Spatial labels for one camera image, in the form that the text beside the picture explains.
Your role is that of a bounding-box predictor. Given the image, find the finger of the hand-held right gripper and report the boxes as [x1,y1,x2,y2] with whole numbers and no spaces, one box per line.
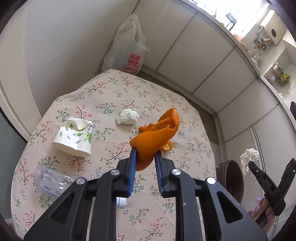
[277,157,296,198]
[248,161,287,216]

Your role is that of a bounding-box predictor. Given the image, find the crushed leaf print paper cup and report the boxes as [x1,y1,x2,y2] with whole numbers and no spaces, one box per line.
[52,117,96,157]

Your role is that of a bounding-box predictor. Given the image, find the person's right hand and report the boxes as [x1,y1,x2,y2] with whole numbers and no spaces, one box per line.
[248,197,275,235]

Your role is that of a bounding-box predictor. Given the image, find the brown round bin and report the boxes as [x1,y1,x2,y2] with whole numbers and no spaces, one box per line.
[216,159,245,205]

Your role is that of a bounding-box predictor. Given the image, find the floral tablecloth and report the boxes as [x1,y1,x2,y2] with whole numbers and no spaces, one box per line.
[10,69,216,241]

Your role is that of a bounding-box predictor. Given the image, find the white cabinet door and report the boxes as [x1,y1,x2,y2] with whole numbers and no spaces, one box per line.
[193,47,262,114]
[157,11,234,93]
[133,0,197,70]
[217,80,279,143]

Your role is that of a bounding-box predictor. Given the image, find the white sliding door frame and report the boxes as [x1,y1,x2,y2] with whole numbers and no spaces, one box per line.
[0,76,42,142]

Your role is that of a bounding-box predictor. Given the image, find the clear plastic bottle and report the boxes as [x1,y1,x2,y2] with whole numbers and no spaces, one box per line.
[34,164,127,208]

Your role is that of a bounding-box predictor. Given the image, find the large orange peel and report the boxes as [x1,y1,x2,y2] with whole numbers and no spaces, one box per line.
[129,107,180,172]

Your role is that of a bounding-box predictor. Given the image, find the white kitchen countertop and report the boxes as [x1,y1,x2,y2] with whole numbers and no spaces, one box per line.
[188,0,296,121]

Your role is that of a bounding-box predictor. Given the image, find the kitchen window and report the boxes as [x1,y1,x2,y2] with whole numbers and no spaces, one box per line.
[190,0,271,30]

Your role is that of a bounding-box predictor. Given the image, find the water heater pipes and valves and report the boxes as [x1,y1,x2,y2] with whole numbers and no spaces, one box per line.
[253,36,271,50]

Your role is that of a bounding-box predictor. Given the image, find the white cabinet drawer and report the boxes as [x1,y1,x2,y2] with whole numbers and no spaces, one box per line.
[225,126,263,167]
[252,105,296,167]

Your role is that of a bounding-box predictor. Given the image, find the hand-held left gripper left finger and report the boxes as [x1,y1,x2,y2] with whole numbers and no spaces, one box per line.
[23,148,138,241]

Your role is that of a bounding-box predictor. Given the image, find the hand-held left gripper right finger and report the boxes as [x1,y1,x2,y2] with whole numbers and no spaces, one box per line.
[154,152,270,241]

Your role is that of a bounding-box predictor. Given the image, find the wall rack with packets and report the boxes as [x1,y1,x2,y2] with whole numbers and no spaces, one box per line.
[272,65,291,88]

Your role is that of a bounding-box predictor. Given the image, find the white tissue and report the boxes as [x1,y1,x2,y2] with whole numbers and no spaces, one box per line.
[239,148,260,176]
[116,109,140,126]

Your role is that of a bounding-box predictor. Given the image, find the white water heater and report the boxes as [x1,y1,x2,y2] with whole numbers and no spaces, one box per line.
[259,16,286,46]

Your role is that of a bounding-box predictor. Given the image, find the white plastic shopping bag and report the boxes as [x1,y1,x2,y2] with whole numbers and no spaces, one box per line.
[100,13,151,75]

